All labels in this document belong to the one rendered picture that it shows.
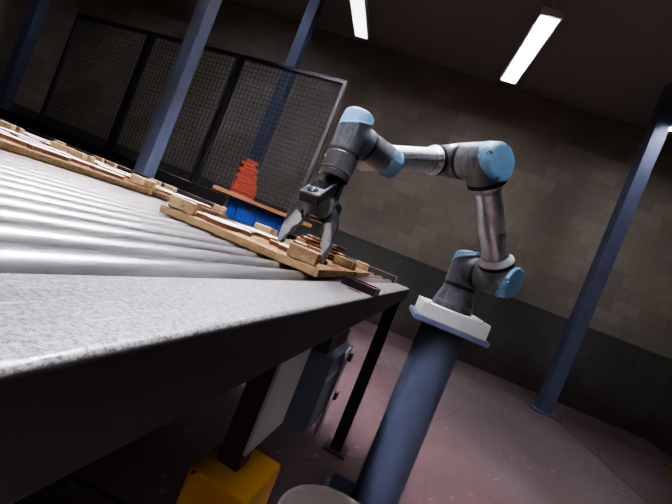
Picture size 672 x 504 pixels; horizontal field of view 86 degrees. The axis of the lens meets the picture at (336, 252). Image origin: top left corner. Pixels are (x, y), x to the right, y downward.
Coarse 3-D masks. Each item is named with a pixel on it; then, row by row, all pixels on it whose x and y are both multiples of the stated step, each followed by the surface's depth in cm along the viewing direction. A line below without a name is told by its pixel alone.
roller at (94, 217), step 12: (0, 204) 31; (12, 204) 32; (24, 204) 33; (36, 204) 34; (48, 204) 35; (72, 216) 37; (84, 216) 38; (96, 216) 40; (108, 216) 42; (132, 228) 44; (144, 228) 46; (156, 228) 49; (168, 228) 52; (204, 240) 58; (216, 240) 62
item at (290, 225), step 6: (294, 216) 81; (300, 216) 80; (288, 222) 81; (294, 222) 80; (300, 222) 81; (282, 228) 81; (288, 228) 80; (294, 228) 85; (282, 234) 81; (288, 234) 82; (282, 240) 81
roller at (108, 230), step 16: (0, 208) 27; (16, 208) 29; (32, 224) 29; (48, 224) 30; (64, 224) 31; (80, 224) 33; (96, 224) 35; (144, 240) 40; (160, 240) 42; (176, 240) 45; (192, 240) 49; (256, 256) 65
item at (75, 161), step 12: (0, 132) 79; (0, 144) 71; (12, 144) 73; (24, 144) 80; (36, 144) 88; (36, 156) 77; (48, 156) 79; (60, 156) 85; (72, 156) 104; (84, 156) 114; (72, 168) 85; (84, 168) 87; (96, 168) 95; (108, 180) 94; (120, 180) 97; (132, 180) 107; (144, 180) 106; (144, 192) 106
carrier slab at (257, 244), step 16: (160, 208) 71; (192, 224) 69; (208, 224) 69; (240, 240) 67; (256, 240) 73; (272, 256) 65; (288, 256) 65; (304, 272) 64; (320, 272) 65; (336, 272) 78; (352, 272) 99
